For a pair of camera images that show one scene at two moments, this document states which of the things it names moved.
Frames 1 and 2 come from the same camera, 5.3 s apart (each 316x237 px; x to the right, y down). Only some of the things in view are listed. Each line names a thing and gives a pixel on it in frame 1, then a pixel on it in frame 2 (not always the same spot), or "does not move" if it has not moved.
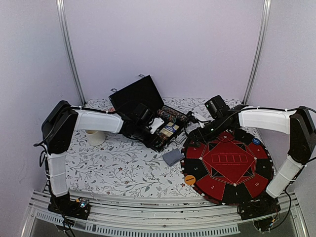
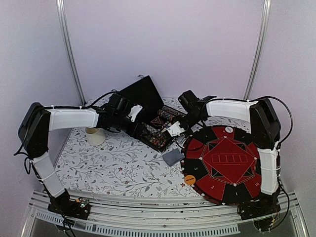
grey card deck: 173,156 does not move
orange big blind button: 190,179 does not move
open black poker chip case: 146,118 does not move
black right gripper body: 209,136 -> 190,120
